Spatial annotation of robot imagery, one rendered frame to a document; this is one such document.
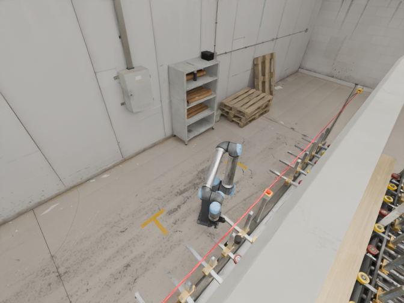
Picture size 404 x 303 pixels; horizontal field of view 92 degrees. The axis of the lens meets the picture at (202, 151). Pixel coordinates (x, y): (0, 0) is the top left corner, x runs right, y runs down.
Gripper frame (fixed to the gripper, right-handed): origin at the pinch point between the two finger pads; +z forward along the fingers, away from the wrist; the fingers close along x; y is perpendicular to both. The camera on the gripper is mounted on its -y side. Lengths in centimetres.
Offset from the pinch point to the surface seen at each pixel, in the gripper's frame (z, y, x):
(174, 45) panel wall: -86, 30, -281
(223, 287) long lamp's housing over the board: -145, 22, 79
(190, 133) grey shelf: 83, 5, -255
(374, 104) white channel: -154, -28, 42
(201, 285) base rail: 21.8, 16.3, 40.8
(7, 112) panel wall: -55, 221, -130
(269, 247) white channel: -155, 17, 77
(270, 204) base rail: 23, -76, -33
